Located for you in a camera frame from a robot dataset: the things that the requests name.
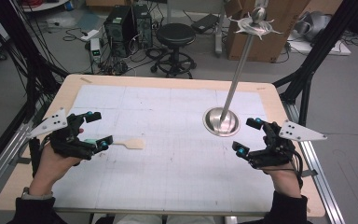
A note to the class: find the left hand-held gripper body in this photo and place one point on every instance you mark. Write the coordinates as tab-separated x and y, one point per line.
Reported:
62	143

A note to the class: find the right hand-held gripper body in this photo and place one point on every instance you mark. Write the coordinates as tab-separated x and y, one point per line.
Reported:
276	149

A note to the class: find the wooden spatula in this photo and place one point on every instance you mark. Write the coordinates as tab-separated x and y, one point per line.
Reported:
133	143

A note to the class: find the person's left hand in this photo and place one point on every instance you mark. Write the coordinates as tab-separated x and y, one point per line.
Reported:
51	169

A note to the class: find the person's right hand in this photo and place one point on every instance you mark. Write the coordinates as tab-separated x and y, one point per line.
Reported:
284	180

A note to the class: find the metal stand with round base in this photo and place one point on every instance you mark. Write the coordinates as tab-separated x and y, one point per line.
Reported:
231	93

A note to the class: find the wristwatch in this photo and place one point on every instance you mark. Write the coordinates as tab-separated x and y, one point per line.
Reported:
37	196

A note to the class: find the white device with green display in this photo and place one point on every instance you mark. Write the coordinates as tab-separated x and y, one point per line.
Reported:
95	49

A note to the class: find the white grid mat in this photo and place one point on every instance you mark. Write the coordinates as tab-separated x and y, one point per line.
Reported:
174	174

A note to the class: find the white power strip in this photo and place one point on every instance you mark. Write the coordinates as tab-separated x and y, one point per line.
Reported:
90	34

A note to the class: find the large black computer tower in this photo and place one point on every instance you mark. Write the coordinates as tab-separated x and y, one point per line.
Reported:
119	31

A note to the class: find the brown cardboard box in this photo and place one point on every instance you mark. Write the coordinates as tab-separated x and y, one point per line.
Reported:
276	28

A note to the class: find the white flat board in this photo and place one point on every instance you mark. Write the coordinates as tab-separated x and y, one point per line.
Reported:
323	49

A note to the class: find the slim black computer tower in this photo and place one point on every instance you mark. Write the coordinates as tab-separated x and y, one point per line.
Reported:
143	26

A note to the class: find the flat black device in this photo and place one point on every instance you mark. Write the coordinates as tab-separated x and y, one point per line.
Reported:
205	23

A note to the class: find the grey rounded object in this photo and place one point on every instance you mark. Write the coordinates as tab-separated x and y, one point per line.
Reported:
315	25

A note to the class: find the black round stool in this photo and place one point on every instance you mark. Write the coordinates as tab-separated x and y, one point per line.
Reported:
175	35

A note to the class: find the white round table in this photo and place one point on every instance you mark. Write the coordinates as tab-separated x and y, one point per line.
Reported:
43	5

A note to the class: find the aluminium rail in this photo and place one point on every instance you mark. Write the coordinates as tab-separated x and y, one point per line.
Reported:
3	161
320	183

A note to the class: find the black frame struts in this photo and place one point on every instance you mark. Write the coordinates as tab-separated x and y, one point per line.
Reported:
317	49

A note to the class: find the white metal post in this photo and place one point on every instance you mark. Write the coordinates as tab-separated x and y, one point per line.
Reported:
219	34

